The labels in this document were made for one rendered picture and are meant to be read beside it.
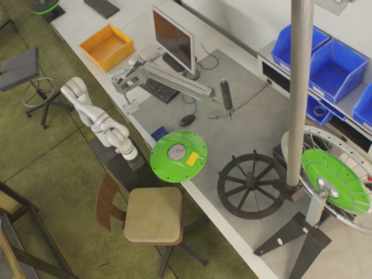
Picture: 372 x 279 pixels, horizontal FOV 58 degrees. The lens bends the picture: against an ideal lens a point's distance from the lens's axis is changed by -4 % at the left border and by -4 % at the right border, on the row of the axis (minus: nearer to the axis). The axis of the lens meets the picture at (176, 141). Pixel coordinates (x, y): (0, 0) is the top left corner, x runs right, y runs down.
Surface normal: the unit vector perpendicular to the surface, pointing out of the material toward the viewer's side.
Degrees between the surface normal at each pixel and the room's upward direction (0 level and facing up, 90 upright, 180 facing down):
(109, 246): 0
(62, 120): 0
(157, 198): 0
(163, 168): 21
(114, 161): 90
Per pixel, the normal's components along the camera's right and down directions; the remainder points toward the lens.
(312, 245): -0.47, -0.32
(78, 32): -0.24, -0.53
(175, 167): -0.26, -0.31
